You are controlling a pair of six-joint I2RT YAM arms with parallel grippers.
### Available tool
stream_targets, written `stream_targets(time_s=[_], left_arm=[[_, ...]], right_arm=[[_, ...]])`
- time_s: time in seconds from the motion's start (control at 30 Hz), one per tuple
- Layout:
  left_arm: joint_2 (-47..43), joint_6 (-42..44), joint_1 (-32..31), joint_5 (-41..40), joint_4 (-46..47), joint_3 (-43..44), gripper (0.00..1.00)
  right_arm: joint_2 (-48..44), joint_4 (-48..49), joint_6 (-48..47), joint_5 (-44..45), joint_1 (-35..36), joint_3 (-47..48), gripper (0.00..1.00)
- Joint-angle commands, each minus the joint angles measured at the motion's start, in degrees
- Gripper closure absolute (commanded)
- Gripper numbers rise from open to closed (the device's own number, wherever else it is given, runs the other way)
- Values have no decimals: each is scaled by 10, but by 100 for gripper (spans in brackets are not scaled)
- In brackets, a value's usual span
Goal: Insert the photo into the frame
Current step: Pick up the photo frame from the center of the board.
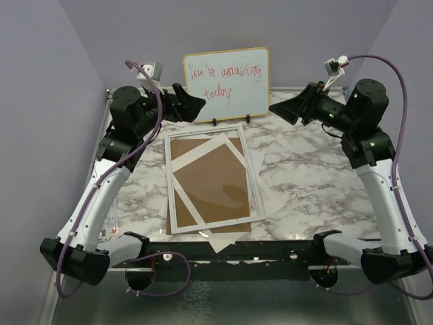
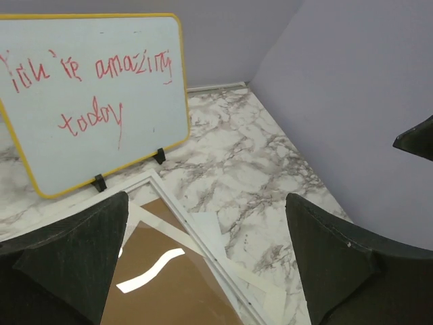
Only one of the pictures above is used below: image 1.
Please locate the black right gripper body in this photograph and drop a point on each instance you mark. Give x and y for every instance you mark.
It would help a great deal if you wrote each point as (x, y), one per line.
(323, 107)

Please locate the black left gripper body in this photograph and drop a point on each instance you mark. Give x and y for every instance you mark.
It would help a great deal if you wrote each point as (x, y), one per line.
(170, 111)

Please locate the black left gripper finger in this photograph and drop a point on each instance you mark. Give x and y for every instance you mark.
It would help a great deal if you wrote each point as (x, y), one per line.
(191, 107)
(181, 93)

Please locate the white picture frame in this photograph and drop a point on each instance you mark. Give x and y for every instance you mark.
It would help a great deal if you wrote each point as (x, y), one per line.
(247, 162)

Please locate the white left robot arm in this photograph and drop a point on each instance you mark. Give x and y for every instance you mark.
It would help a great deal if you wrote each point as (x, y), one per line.
(136, 120)

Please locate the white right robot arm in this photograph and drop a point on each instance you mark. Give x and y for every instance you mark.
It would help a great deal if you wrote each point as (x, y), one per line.
(371, 154)

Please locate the black whiteboard stand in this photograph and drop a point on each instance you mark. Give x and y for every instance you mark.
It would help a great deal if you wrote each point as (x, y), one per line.
(246, 118)

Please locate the yellow-rimmed whiteboard with writing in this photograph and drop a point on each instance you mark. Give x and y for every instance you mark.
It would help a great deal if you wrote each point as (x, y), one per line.
(233, 82)

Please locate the brown backing board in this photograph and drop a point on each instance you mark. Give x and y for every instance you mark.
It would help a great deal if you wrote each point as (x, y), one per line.
(216, 184)

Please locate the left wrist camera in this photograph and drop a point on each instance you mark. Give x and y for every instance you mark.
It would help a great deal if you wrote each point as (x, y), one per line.
(154, 70)

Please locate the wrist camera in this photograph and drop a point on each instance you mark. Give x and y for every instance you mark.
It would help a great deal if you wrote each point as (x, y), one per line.
(335, 70)
(154, 70)

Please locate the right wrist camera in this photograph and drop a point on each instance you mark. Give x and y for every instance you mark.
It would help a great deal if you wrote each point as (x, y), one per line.
(335, 70)

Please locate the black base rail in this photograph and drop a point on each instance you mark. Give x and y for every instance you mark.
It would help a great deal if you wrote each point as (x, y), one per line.
(249, 260)

